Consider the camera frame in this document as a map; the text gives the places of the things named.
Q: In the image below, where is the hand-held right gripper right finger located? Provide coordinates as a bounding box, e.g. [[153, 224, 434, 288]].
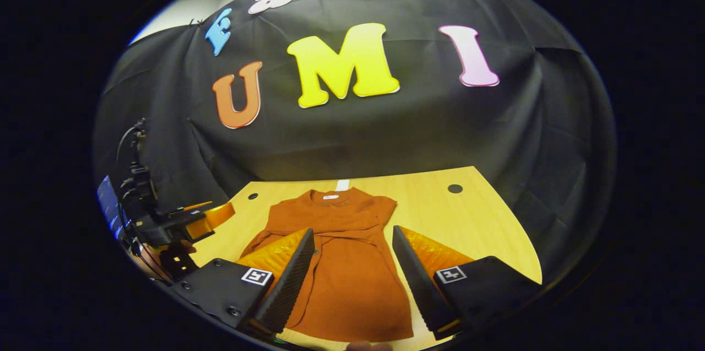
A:
[[392, 225, 543, 341]]

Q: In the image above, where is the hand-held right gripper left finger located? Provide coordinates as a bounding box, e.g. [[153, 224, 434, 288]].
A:
[[172, 228, 316, 335]]

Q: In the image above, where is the rust orange button-up garment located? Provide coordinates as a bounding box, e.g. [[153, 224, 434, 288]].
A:
[[240, 187, 415, 343]]

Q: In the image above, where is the black backdrop cloth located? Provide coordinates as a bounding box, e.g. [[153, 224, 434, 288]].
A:
[[94, 0, 617, 285]]

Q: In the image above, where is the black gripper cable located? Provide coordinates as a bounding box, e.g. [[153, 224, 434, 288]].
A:
[[116, 122, 145, 167]]

